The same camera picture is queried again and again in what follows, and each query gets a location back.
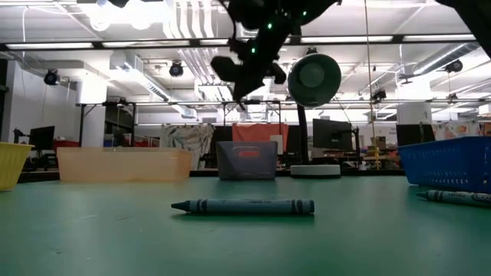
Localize blue crayon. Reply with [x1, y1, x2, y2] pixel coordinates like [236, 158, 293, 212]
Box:
[170, 198, 316, 216]
[416, 189, 491, 209]

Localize hanging cord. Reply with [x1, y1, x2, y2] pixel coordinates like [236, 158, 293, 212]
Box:
[362, 0, 376, 133]

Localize yellow plastic basket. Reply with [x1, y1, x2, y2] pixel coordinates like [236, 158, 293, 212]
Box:
[0, 142, 35, 192]

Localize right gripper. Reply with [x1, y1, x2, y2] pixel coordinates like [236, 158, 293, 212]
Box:
[209, 22, 288, 103]

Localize red-orange cloth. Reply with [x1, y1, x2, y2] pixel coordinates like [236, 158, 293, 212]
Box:
[231, 123, 290, 155]

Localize grey painted cloth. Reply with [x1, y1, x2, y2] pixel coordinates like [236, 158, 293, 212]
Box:
[160, 124, 216, 172]

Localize grey translucent bin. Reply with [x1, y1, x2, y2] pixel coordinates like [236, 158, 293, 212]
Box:
[215, 140, 279, 181]

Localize blue plastic basket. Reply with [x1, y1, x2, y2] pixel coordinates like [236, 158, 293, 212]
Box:
[397, 136, 491, 194]

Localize white desk lamp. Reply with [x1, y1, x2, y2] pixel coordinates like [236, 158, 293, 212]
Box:
[287, 52, 343, 179]

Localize rig light bar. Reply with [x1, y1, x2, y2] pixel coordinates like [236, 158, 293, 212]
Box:
[0, 34, 491, 53]

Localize black monitor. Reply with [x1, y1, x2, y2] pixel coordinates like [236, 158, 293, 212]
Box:
[395, 123, 437, 147]
[28, 125, 56, 152]
[312, 119, 354, 153]

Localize orange translucent bin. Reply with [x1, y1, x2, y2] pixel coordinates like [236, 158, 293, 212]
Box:
[56, 146, 194, 182]

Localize colourful patterned cloth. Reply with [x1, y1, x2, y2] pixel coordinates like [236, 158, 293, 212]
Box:
[431, 120, 491, 143]

